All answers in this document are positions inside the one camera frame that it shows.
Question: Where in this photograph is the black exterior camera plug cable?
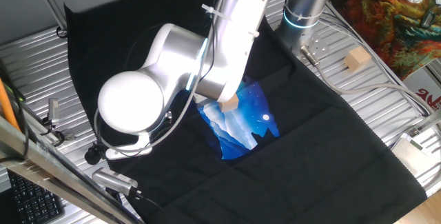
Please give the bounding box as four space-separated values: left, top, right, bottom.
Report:
129 187 170 218

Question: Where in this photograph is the orange tube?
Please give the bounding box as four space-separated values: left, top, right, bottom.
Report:
0 78 21 132

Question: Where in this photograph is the black cloth with blue print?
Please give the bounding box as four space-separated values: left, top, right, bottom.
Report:
63 0 428 224

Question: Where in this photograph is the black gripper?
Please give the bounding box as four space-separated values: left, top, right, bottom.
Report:
158 110 173 128

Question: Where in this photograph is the small silver exterior camera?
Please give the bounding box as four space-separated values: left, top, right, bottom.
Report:
48 98 61 125

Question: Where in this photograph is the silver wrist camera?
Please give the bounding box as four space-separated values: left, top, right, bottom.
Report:
105 132 154 161

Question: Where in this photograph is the small dark metal object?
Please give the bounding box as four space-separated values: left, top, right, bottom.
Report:
420 10 435 29

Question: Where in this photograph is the silver ribbed exterior camera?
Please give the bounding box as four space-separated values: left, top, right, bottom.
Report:
92 167 139 197

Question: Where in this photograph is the black keyboard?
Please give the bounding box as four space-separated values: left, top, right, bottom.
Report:
6 169 66 224

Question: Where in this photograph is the thick grey base cable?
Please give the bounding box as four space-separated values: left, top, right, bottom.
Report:
299 44 433 116

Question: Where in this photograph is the wooden cube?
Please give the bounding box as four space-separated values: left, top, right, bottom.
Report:
342 45 372 72
219 92 240 114

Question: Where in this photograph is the white flat device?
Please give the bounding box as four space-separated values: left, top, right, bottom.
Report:
391 132 441 183

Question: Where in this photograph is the white panel with red logo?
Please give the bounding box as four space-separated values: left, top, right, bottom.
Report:
396 58 441 118

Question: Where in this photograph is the colourful patterned cloth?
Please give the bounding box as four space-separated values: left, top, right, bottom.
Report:
329 0 441 82

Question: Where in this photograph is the thin metal pole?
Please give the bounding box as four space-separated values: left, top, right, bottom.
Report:
29 0 68 32

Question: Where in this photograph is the aluminium frame beam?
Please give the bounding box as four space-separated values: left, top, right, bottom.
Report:
0 115 142 224

